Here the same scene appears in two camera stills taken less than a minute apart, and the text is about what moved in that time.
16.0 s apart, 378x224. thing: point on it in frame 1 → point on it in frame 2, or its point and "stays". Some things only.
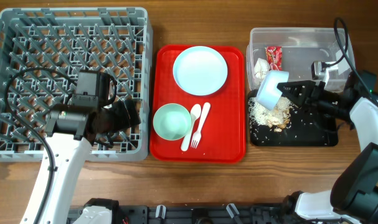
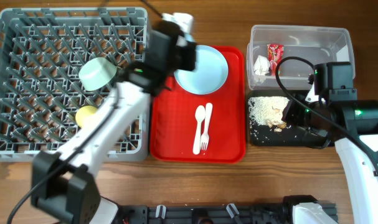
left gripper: [124, 122] → [192, 52]
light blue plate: [200, 71] stays
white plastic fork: [196, 137] → [205, 138]
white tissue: [261, 68] stays
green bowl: [172, 122] → [96, 73]
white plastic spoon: [195, 112] → [200, 114]
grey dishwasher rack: [38, 53] stays
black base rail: [197, 214] stays
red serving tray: [223, 134] stays
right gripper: [309, 94] → [290, 114]
